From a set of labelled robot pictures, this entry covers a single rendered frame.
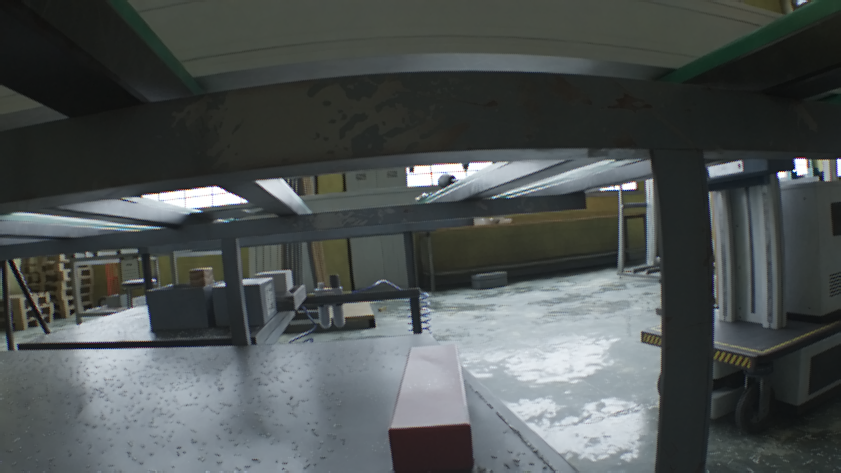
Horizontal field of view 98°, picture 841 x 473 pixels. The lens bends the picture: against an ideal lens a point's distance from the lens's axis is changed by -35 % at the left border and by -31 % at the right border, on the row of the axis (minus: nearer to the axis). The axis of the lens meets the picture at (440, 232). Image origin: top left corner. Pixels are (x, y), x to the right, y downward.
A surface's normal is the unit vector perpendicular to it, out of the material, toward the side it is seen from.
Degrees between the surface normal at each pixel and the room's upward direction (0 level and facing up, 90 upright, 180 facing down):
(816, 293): 90
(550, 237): 90
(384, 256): 90
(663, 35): 90
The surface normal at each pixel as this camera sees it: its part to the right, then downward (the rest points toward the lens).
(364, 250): 0.18, -0.03
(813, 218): -0.97, 0.08
